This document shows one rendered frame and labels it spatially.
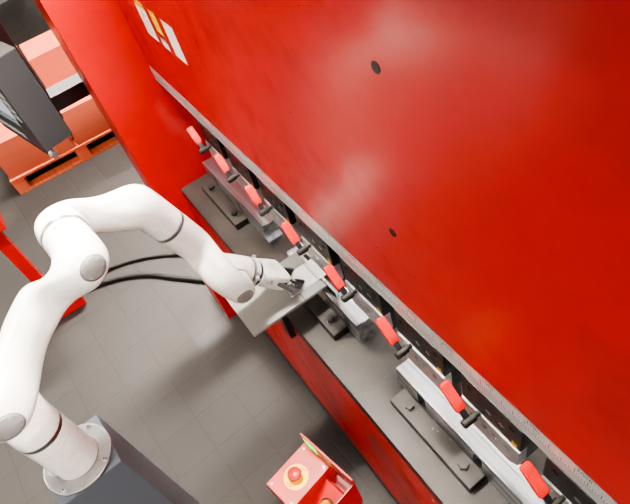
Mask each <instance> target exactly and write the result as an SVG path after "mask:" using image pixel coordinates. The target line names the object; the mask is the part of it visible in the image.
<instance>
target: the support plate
mask: <svg viewBox="0 0 630 504"><path fill-rule="evenodd" d="M304 263H305V262H304V261H303V260H302V259H301V258H300V257H299V256H298V255H297V254H296V253H294V254H292V255H291V256H289V257H288V258H286V259H285V260H283V261H282V262H280V263H279V264H280V265H282V266H283V268H284V266H285V267H291V268H294V270H295V269H297V268H298V267H300V266H301V265H303V264H304ZM325 288H327V285H326V284H325V283H324V282H323V281H322V280H321V279H319V280H318V281H316V282H315V283H313V284H312V285H310V286H309V287H307V288H306V289H304V290H303V291H301V292H300V294H301V295H302V296H303V297H304V298H305V299H306V300H304V299H303V298H302V297H301V296H300V294H299V293H298V294H297V295H295V296H294V297H291V296H290V295H289V293H288V292H287V291H286V290H274V289H269V288H264V287H261V286H257V285H256V286H255V294H254V296H253V298H252V299H251V300H250V301H248V302H246V303H243V304H239V303H234V302H232V301H230V300H228V299H226V300H227V301H228V303H229V304H230V305H231V307H232V308H233V309H234V311H235V312H236V313H237V315H238V316H239V317H240V319H241V320H242V321H243V323H244V324H245V325H246V327H247V328H248V329H249V331H250V332H251V333H252V335H253V336H254V337H256V336H257V335H259V334H260V333H262V332H263V331H265V330H266V329H267V328H269V327H270V326H272V325H273V324H275V323H276V322H277V321H279V320H280V319H282V318H283V317H285V316H286V315H288V314H289V313H290V312H292V311H293V310H295V309H296V308H298V307H299V306H301V305H302V304H303V303H305V302H306V301H308V300H309V299H311V298H312V297H314V296H315V295H316V294H318V293H319V292H321V291H322V290H324V289H325Z"/></svg>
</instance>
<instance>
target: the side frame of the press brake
mask: <svg viewBox="0 0 630 504"><path fill-rule="evenodd" d="M33 1H34V2H35V4H36V6H37V7H38V9H39V11H40V12H41V14H42V16H43V17H44V19H45V21H46V22H47V24H48V26H49V27H50V29H51V31H52V32H53V34H54V36H55V37H56V39H57V40H58V42H59V44H60V45H61V47H62V49H63V50H64V52H65V54H66V55H67V57H68V59H69V60H70V62H71V64H72V65H73V67H74V69H75V70H76V72H77V74H78V75H79V77H80V79H81V80H82V82H83V83H84V85H85V87H86V88H87V90H88V92H89V93H90V95H91V97H92V98H93V100H94V102H95V103H96V105H97V107H98V108H99V110H100V112H101V113H102V115H103V117H104V118H105V120H106V121H107V123H108V125H109V126H110V128H111V130H112V131H113V133H114V135H115V136H116V138H117V140H118V141H119V143H120V145H121V146H122V148H123V150H124V151H125V153H126V155H127V156H128V158H129V159H130V161H131V163H132V164H133V166H134V168H135V169H136V171H137V173H138V174H139V176H140V178H141V179H142V181H143V183H144V184H145V186H146V187H149V188H150V189H152V190H153V191H155V192H156V193H157V194H159V195H160V196H162V197H163V198H164V199H165V200H167V201H168V202H169V203H171V204H172V205H173V206H174V207H176V208H177V209H178V210H180V211H181V212H182V213H183V214H185V215H186V216H187V217H188V218H190V219H191V220H192V221H194V222H195V223H196V224H197V225H198V226H200V224H199V222H198V220H197V218H196V217H195V215H194V213H193V211H192V209H191V207H190V206H189V204H188V202H187V200H186V198H185V196H184V195H183V193H182V191H181V188H183V187H185V186H186V185H188V184H190V183H191V182H193V181H195V180H196V179H198V178H200V177H201V176H203V175H205V174H206V173H207V172H206V170H205V168H204V166H203V164H202V162H203V161H205V160H207V159H209V158H210V157H212V155H211V153H210V151H207V152H205V153H204V154H200V152H199V149H201V148H200V147H199V145H196V144H195V142H194V141H193V139H192V138H191V136H190V135H189V133H188V132H187V128H189V127H190V126H193V128H194V129H195V131H196V132H197V134H198V135H199V137H200V138H201V140H202V144H203V146H207V144H206V142H205V138H204V136H203V133H202V131H201V129H200V127H199V125H198V123H197V120H196V118H195V117H194V116H193V115H192V114H191V113H190V112H189V111H188V110H187V109H186V108H185V107H184V106H183V105H182V104H181V103H180V102H179V101H178V100H177V99H176V98H175V97H173V96H172V95H171V94H170V93H169V92H168V91H167V90H166V89H165V88H164V87H163V86H162V85H161V84H160V83H159V82H158V81H157V80H156V79H155V77H154V75H153V73H152V71H151V69H150V67H149V64H148V63H147V61H146V59H145V57H144V55H143V53H142V51H141V49H140V47H139V44H138V42H137V40H136V38H135V36H134V34H133V32H132V30H131V28H130V26H129V24H128V22H127V20H126V18H125V16H124V14H123V12H122V10H121V8H120V6H119V4H118V2H117V0H33ZM200 227H201V226H200ZM203 282H204V281H203ZM204 283H205V282H204ZM205 285H206V287H207V288H208V290H209V292H210V293H211V294H212V296H213V297H214V298H215V300H216V301H217V303H218V304H219V305H220V307H221V308H222V309H223V311H224V312H225V314H226V315H227V316H228V318H229V319H230V318H232V317H233V316H235V315H236V314H237V313H236V312H235V311H234V309H233V308H232V307H231V305H230V304H229V303H228V301H227V300H226V298H224V297H223V296H221V295H220V294H218V293H217V292H215V291H214V290H213V289H212V288H210V287H209V286H208V285H207V284H206V283H205Z"/></svg>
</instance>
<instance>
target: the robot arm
mask: <svg viewBox="0 0 630 504"><path fill-rule="evenodd" d="M136 229H139V230H141V231H142V232H144V233H145V234H147V235H148V236H150V237H151V238H153V239H154V240H156V241H157V242H159V243H160V244H162V245H163V246H165V247H166V248H168V249H169V250H171V251H173V252H174V253H176V254H177V255H179V256H180V257H182V258H183V259H184V260H185V261H186V262H187V263H188V264H189V265H190V266H191V268H192V269H193V270H194V271H195V272H196V273H197V275H198V276H199V277H200V278H201V279H202V280H203V281H204V282H205V283H206V284H207V285H208V286H209V287H210V288H212V289H213V290H214V291H215V292H217V293H218V294H220V295H221V296H223V297H224V298H226V299H228V300H230V301H232V302H234V303H239V304H243V303H246V302H248V301H250V300H251V299H252V298H253V296H254V294H255V286H256V285H257V286H261V287H264V288H269V289H274V290H287V291H289V292H291V293H292V291H293V289H294V288H295V289H301V288H302V286H303V284H304V282H305V280H304V279H296V278H295V279H291V275H292V273H293V271H294V268H291V267H285V266H284V268H283V266H282V265H280V264H279V263H278V262H277V261H276V260H272V259H262V258H254V257H248V256H241V255H235V254H229V253H223V252H222V251H221V250H220V248H219V247H218V246H217V245H216V243H215V242H214V241H213V239H212V238H211V237H210V236H209V235H208V234H207V233H206V232H205V231H204V230H203V229H202V228H201V227H200V226H198V225H197V224H196V223H195V222H194V221H192V220H191V219H190V218H188V217H187V216H186V215H185V214H183V213H182V212H181V211H180V210H178V209H177V208H176V207H174V206H173V205H172V204H171V203H169V202H168V201H167V200H165V199H164V198H163V197H162V196H160V195H159V194H157V193H156V192H155V191H153V190H152V189H150V188H149V187H146V186H144V185H140V184H129V185H126V186H123V187H120V188H118V189H115V190H113V191H111V192H108V193H106V194H103V195H100V196H96V197H91V198H80V199H69V200H64V201H60V202H58V203H55V204H53V205H51V206H50V207H48V208H46V209H45V210H44V211H43V212H42V213H41V214H40V215H39V216H38V217H37V219H36V221H35V224H34V232H35V236H36V239H37V241H38V242H39V244H40V245H41V247H42V248H43V249H44V250H45V252H46V253H47V254H48V255H49V257H50V258H51V267H50V270H49V271H48V273H47V274H46V275H45V276H44V277H43V278H42V279H40V280H38V281H34V282H31V283H29V284H27V285H26V286H25V287H23V288H22V289H21V290H20V292H19V293H18V295H17V296H16V298H15V300H14V302H13V304H12V306H11V308H10V310H9V312H8V314H7V316H6V318H5V321H4V323H3V326H2V328H1V332H0V443H4V442H7V443H8V444H9V445H10V446H12V447H13V448H15V449H16V450H18V451H19V452H21V453H22V454H24V455H25V456H27V457H29V458H30V459H32V460H33V461H35V462H36V463H38V464H40V465H41V466H43V467H44V468H43V477H44V481H45V483H46V485H47V487H48V488H49V489H50V490H51V491H53V492H55V493H56V494H59V495H63V496H70V495H75V494H78V493H81V492H83V491H85V490H87V489H88V488H90V487H91V486H92V485H93V484H95V483H96V482H97V481H98V480H99V478H100V477H101V476H102V475H103V473H104V472H105V470H106V469H107V467H108V465H109V462H110V459H111V456H112V449H113V445H112V439H111V437H110V435H109V433H108V432H107V431H106V430H105V429H104V428H103V427H101V426H99V425H97V424H92V423H87V424H81V425H78V426H77V425H76V424H75V423H74V422H72V421H71V420H70V419H68V418H67V417H66V416H65V415H63V414H62V413H61V412H60V411H58V410H57V409H56V408H55V407H53V406H52V405H51V404H49V403H48V402H47V401H46V400H45V399H44V398H43V397H42V395H41V394H40V393H39V387H40V381H41V374H42V368H43V362H44V358H45V353H46V350H47V347H48V344H49V341H50V339H51V336H52V335H53V333H54V331H55V329H56V327H57V325H58V323H59V321H60V319H61V318H62V316H63V314H64V313H65V311H66V310H67V308H68V307H69V306H70V305H71V304H72V303H73V302H74V301H75V300H77V299H78V298H80V297H82V296H83V295H85V294H87V293H89V292H91V291H93V290H94V289H96V288H97V287H98V286H99V285H100V284H101V282H102V281H103V279H104V278H105V276H106V274H107V271H108V268H109V263H110V258H109V253H108V250H107V248H106V246H105V245H104V243H103V242H102V241H101V240H100V238H99V237H98V236H97V235H96V234H95V233H99V232H122V231H131V230H136ZM289 281H290V282H291V284H290V285H287V283H288V282H289Z"/></svg>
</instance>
